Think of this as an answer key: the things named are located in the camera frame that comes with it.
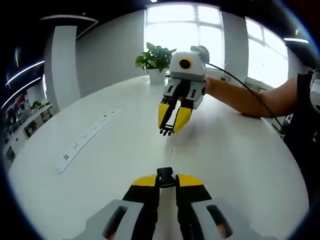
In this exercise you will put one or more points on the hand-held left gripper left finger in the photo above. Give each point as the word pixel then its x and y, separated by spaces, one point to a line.
pixel 140 205

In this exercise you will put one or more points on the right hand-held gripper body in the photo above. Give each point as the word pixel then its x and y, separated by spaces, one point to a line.
pixel 195 71

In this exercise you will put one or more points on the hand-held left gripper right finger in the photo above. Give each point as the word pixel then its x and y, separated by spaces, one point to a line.
pixel 195 207

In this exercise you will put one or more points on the black buckle pronged part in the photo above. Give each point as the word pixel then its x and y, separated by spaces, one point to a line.
pixel 167 130

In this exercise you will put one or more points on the black buckle socket part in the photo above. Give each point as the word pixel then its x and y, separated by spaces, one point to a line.
pixel 165 176

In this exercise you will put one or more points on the white plant pot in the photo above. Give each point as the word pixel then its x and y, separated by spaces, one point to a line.
pixel 157 76

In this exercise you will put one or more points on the large bright window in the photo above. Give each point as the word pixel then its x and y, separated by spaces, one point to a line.
pixel 267 55
pixel 182 35

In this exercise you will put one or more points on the green potted plant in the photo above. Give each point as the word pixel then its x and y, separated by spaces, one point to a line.
pixel 155 56

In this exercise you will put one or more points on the white power strip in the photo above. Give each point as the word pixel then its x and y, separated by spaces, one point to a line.
pixel 87 140

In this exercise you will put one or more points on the person's black clothing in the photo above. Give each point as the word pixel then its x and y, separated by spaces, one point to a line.
pixel 302 140

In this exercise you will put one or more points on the white worn device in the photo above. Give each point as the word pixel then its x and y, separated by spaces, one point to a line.
pixel 315 95

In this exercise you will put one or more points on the small background plant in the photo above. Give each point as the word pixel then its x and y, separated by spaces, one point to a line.
pixel 36 105

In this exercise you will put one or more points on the white office counter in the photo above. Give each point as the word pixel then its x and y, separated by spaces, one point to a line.
pixel 30 120

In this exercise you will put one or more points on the curved ceiling light strip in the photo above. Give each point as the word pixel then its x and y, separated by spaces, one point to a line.
pixel 25 71
pixel 20 92

